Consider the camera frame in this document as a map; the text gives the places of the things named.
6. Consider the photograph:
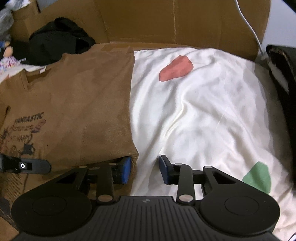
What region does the colourful patterned cloth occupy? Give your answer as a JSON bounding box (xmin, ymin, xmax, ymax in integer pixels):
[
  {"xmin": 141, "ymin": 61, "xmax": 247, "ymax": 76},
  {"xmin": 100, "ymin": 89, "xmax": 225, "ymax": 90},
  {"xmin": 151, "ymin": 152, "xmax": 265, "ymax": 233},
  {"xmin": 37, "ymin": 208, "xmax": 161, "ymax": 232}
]
[{"xmin": 0, "ymin": 56, "xmax": 22, "ymax": 75}]

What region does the black clothing pile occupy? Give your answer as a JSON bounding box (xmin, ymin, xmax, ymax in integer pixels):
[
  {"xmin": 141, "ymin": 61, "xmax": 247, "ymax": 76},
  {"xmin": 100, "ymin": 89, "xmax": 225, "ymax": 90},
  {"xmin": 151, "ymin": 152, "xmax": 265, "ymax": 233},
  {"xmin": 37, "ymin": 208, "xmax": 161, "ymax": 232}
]
[{"xmin": 28, "ymin": 18, "xmax": 96, "ymax": 66}]

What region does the bear print bed sheet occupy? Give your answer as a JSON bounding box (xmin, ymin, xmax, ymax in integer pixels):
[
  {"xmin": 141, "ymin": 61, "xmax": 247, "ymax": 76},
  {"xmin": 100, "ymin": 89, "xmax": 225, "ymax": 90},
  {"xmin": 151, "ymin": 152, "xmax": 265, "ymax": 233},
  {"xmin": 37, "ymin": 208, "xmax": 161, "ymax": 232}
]
[{"xmin": 129, "ymin": 47, "xmax": 296, "ymax": 241}]

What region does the cardboard sheet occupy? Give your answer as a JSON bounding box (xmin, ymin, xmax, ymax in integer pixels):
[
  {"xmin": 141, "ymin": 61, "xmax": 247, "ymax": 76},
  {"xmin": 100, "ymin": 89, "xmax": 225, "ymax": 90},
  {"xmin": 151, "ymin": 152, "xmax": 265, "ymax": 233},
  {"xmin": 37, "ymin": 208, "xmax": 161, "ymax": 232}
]
[{"xmin": 10, "ymin": 0, "xmax": 271, "ymax": 63}]

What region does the clear plastic bag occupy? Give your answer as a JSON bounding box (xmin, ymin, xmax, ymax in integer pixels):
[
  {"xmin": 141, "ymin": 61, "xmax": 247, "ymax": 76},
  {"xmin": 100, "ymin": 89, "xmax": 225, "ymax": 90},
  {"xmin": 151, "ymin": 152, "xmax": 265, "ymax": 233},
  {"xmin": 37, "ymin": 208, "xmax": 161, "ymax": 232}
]
[{"xmin": 0, "ymin": 9, "xmax": 15, "ymax": 42}]

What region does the white cable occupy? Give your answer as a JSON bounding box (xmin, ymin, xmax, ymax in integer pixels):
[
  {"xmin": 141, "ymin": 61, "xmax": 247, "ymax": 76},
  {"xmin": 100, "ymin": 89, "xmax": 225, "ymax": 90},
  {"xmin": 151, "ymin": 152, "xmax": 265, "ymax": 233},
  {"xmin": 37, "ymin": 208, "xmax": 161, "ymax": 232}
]
[{"xmin": 234, "ymin": 0, "xmax": 267, "ymax": 56}]

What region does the teddy bear in blue shirt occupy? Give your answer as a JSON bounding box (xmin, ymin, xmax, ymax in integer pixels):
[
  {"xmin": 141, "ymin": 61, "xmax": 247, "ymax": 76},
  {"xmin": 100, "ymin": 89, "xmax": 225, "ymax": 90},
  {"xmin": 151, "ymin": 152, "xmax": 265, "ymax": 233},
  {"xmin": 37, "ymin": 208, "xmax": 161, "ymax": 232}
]
[{"xmin": 2, "ymin": 45, "xmax": 13, "ymax": 59}]

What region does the flat black cloth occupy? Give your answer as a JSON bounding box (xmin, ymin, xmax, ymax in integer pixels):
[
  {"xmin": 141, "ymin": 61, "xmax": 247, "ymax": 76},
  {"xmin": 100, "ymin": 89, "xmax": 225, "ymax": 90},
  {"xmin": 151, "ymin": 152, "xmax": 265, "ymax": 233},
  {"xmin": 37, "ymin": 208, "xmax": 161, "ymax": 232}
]
[{"xmin": 10, "ymin": 38, "xmax": 31, "ymax": 62}]

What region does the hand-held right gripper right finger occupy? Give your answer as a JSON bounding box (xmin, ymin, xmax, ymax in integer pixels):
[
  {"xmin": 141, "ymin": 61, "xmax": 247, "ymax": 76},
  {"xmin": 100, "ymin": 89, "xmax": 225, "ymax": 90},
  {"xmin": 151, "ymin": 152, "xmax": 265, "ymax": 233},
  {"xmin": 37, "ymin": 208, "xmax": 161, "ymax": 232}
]
[{"xmin": 158, "ymin": 154, "xmax": 241, "ymax": 205}]

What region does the brown printed t-shirt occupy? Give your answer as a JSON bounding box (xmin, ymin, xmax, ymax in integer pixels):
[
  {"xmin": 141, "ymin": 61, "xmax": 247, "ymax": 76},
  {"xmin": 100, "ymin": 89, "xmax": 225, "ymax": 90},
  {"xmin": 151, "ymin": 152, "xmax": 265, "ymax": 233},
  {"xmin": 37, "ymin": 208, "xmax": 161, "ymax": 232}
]
[{"xmin": 0, "ymin": 44, "xmax": 139, "ymax": 233}]

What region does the black chair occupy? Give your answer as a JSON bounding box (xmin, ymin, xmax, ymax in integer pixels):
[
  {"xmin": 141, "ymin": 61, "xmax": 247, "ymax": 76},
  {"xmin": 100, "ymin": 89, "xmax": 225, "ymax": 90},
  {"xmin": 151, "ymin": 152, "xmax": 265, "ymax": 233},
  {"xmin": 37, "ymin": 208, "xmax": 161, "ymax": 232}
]
[{"xmin": 265, "ymin": 45, "xmax": 296, "ymax": 191}]

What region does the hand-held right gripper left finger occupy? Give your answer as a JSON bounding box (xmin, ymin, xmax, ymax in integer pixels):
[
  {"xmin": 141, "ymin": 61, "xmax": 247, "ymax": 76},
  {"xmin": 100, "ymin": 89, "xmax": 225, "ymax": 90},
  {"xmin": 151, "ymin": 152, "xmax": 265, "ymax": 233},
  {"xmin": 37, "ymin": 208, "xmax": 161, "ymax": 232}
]
[{"xmin": 55, "ymin": 156, "xmax": 133, "ymax": 205}]

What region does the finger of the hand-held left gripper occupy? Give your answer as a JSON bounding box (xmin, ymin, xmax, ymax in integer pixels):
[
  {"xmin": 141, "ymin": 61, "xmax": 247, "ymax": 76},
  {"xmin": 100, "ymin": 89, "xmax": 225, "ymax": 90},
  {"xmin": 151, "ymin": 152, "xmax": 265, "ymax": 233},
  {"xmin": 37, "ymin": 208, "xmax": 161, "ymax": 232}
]
[{"xmin": 0, "ymin": 154, "xmax": 51, "ymax": 174}]

